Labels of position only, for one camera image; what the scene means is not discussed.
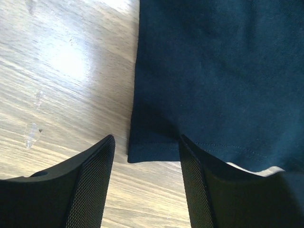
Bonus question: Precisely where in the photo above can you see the black t shirt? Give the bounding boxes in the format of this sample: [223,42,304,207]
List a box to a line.
[128,0,304,172]

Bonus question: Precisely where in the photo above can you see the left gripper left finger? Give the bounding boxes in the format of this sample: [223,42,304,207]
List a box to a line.
[0,135,115,228]

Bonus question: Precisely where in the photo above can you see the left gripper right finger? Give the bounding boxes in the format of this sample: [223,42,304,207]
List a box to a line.
[179,136,304,228]

